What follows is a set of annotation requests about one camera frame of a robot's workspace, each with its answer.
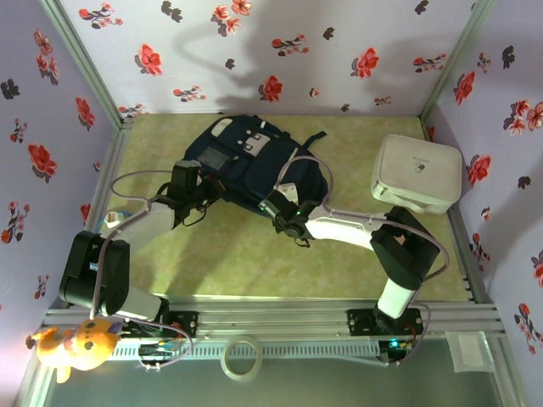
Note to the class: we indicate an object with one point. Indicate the navy blue backpack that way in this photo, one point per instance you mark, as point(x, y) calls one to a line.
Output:
point(254, 169)

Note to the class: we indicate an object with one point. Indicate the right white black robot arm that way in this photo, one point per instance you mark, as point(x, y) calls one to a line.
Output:
point(339, 231)

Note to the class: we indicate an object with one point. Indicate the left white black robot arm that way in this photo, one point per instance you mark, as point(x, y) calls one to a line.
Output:
point(148, 220)

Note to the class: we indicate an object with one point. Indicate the small white and blue object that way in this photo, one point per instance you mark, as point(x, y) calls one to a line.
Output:
point(113, 218)

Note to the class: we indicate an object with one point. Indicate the white zipped storage case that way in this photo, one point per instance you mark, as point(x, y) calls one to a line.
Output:
point(418, 171)

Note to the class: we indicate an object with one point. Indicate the clear tape roll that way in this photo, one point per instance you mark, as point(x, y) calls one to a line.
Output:
point(226, 360)

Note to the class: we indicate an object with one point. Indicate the small green circuit board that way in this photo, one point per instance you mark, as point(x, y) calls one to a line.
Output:
point(394, 344)
point(159, 349)

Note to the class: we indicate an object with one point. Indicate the orange plush toy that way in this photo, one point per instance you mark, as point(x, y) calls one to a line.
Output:
point(80, 345)

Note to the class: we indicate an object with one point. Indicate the white paper patch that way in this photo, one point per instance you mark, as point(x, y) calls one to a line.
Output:
point(466, 352)

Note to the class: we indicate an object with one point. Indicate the aluminium cage frame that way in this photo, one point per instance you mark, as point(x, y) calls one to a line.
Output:
point(271, 309)

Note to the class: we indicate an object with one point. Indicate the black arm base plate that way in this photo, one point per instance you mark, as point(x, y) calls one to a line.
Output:
point(186, 324)
point(358, 322)

